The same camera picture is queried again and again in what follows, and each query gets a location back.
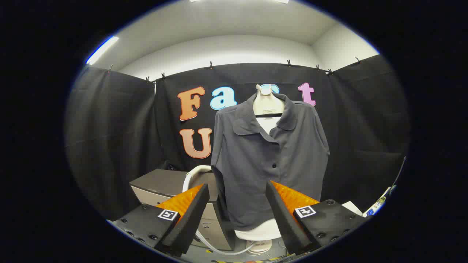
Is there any white mannequin torso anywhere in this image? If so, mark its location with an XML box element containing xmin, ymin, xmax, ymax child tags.
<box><xmin>234</xmin><ymin>84</ymin><xmax>286</xmax><ymax>254</ymax></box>

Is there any grey drawer cabinet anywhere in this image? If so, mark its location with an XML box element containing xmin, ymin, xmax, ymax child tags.
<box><xmin>130</xmin><ymin>169</ymin><xmax>236</xmax><ymax>251</ymax></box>

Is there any blue and white panel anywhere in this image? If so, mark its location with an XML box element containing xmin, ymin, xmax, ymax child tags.
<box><xmin>364</xmin><ymin>186</ymin><xmax>392</xmax><ymax>217</ymax></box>

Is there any dark grey button shirt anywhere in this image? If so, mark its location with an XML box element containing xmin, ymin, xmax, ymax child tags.
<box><xmin>210</xmin><ymin>92</ymin><xmax>331</xmax><ymax>231</ymax></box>

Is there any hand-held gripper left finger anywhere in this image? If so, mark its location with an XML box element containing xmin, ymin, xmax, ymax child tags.
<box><xmin>112</xmin><ymin>183</ymin><xmax>211</xmax><ymax>257</ymax></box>

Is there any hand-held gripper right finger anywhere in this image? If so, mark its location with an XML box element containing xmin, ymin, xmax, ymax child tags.
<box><xmin>265</xmin><ymin>180</ymin><xmax>368</xmax><ymax>255</ymax></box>

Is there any white steamer hose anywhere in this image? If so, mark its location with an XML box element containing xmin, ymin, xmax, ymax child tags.
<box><xmin>196</xmin><ymin>230</ymin><xmax>256</xmax><ymax>255</ymax></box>

